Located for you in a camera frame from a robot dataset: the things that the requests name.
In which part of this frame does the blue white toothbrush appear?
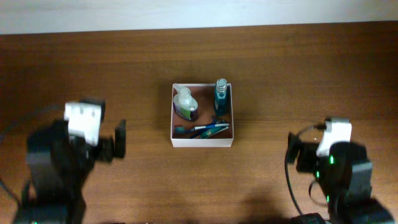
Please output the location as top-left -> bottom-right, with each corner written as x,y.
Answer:
174,123 -> 229,134

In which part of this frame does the blue disposable razor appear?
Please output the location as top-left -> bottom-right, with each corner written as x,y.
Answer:
190,115 -> 228,139

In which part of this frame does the clear soap pump bottle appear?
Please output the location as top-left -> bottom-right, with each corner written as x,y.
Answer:
173,83 -> 198,121

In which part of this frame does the teal mouthwash bottle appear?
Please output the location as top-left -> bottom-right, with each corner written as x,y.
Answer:
214,78 -> 228,116

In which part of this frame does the teal toothpaste tube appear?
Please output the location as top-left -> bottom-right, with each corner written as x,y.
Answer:
198,126 -> 229,139

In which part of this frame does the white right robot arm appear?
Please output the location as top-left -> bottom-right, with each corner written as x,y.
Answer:
284,118 -> 395,224

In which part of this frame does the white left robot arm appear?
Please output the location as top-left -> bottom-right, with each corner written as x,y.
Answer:
13,100 -> 126,223

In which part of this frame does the white cardboard box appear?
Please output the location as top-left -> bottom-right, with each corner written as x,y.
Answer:
170,83 -> 234,148

